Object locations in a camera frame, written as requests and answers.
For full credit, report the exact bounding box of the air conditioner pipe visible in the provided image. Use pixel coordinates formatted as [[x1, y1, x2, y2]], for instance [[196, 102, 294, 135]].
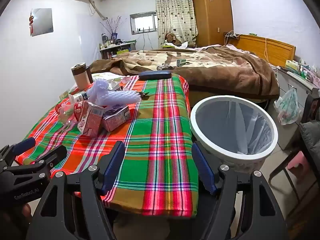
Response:
[[85, 0, 106, 20]]

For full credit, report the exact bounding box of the white plastic bottle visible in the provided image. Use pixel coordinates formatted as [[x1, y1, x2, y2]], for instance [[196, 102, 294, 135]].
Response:
[[68, 92, 90, 105]]

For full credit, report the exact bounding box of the grey cushioned chair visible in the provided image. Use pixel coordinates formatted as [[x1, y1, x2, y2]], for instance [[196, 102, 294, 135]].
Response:
[[269, 87, 320, 205]]

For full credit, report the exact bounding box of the wooden wardrobe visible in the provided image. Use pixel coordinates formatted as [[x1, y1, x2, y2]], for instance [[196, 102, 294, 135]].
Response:
[[192, 0, 234, 48]]

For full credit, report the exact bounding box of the yellow cable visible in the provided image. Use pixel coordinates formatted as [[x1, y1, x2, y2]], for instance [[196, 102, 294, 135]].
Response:
[[263, 37, 270, 61]]

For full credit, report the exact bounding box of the wooden headboard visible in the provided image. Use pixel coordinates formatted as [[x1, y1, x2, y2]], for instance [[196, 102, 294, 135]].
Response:
[[234, 34, 296, 67]]

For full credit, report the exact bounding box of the grey chair cushion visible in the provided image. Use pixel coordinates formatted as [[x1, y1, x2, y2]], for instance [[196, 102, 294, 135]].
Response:
[[299, 120, 320, 165]]

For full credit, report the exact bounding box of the grey bedside cabinet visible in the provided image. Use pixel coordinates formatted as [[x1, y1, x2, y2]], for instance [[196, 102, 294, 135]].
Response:
[[275, 65, 320, 150]]

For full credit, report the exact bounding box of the dark blue glasses case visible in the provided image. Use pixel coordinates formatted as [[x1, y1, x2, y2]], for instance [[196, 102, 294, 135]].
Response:
[[138, 70, 172, 80]]

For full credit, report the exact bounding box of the clear cup with red lid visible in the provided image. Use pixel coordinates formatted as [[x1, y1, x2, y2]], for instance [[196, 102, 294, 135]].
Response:
[[55, 102, 77, 127]]

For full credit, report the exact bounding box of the vase with branches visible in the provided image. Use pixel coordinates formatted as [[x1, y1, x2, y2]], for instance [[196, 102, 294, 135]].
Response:
[[100, 16, 127, 46]]

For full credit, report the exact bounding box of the brown teddy bear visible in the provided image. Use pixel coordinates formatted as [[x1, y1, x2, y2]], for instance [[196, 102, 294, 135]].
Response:
[[164, 32, 182, 47]]

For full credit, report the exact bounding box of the barred window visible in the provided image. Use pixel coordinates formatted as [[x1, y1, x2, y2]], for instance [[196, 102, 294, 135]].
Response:
[[129, 12, 157, 35]]

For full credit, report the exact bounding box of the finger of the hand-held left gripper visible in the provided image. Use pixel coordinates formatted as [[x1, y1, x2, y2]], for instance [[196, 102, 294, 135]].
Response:
[[0, 145, 68, 180], [0, 137, 36, 167]]

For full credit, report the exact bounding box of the white round trash bin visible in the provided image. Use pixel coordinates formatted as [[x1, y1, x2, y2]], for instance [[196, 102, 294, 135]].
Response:
[[189, 95, 279, 175]]

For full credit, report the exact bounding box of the lavender foam fruit net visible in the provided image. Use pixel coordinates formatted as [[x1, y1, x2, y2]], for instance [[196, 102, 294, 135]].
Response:
[[86, 78, 141, 105]]

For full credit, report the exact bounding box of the plaid tablecloth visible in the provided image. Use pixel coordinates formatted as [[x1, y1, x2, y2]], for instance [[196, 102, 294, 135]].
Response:
[[15, 74, 199, 218]]

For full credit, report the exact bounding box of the pink milk carton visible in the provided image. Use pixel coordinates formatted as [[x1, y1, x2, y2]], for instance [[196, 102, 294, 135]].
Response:
[[101, 105, 131, 132], [75, 102, 104, 137]]

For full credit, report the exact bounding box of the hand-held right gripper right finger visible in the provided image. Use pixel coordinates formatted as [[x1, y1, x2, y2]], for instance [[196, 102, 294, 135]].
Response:
[[191, 141, 290, 240]]

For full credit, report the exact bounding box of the brown and beige mug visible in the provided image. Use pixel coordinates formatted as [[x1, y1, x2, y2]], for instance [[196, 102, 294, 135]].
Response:
[[71, 62, 93, 90]]

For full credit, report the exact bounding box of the wall mirror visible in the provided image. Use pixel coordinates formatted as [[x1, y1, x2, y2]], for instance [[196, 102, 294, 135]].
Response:
[[30, 8, 54, 37]]

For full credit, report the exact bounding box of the cluttered side desk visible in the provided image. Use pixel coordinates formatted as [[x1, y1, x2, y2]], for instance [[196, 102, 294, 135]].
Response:
[[99, 39, 137, 59]]

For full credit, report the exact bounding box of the person's left hand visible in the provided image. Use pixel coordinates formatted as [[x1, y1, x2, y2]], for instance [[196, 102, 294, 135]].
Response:
[[21, 203, 33, 218]]

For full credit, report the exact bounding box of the hanging plastic bag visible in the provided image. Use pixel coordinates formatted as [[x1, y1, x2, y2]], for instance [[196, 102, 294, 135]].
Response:
[[274, 86, 300, 125]]

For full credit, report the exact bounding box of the pink stool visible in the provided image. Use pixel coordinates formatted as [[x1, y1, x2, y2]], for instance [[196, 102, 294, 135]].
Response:
[[286, 151, 307, 170]]

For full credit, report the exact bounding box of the heart print curtain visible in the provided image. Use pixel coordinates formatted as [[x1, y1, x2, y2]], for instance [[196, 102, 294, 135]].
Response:
[[154, 0, 198, 49]]

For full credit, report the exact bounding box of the row of medicine boxes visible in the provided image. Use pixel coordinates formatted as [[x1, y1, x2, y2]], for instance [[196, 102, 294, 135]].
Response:
[[285, 59, 320, 84]]

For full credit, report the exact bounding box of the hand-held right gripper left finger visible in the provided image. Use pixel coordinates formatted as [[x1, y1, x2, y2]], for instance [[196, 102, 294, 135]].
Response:
[[26, 141, 125, 240]]

